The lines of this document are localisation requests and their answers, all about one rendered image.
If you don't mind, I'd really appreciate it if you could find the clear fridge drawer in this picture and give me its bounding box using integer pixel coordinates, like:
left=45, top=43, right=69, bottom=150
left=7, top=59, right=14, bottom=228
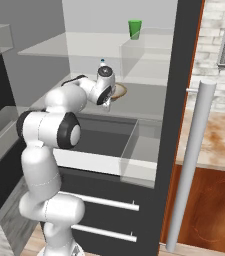
left=51, top=112, right=163, bottom=189

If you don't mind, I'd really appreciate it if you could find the brown wooden bowl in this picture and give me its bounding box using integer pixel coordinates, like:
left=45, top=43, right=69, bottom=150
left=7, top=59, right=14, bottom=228
left=110, top=82, right=129, bottom=101

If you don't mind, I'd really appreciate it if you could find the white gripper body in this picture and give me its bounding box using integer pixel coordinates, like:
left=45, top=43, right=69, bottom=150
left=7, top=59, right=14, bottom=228
left=101, top=96, right=113, bottom=113

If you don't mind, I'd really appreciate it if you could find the grey freezer drawer handle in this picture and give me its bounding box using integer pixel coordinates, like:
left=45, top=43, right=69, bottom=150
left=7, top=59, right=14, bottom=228
left=71, top=223, right=139, bottom=243
left=57, top=190, right=141, bottom=213

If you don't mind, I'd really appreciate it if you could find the clear fridge shelf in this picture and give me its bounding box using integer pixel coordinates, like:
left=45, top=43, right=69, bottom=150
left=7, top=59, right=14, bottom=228
left=16, top=27, right=176, bottom=86

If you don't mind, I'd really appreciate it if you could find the dark fridge door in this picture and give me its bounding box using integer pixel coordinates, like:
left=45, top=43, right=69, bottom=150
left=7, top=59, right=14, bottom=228
left=153, top=0, right=206, bottom=256

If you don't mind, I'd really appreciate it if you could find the green cup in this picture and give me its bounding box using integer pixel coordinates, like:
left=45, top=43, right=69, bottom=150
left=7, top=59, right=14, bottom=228
left=127, top=19, right=143, bottom=41

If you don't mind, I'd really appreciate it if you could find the dark grey fridge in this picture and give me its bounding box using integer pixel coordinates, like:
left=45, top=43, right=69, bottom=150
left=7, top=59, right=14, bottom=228
left=0, top=0, right=180, bottom=256

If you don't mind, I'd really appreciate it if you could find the brown wooden cupboard door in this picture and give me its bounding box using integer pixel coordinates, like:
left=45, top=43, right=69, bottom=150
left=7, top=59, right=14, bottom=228
left=160, top=162, right=225, bottom=248

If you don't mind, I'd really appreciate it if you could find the grey fridge door handle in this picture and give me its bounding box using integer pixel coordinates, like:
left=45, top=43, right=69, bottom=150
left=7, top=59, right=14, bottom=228
left=165, top=78, right=218, bottom=254

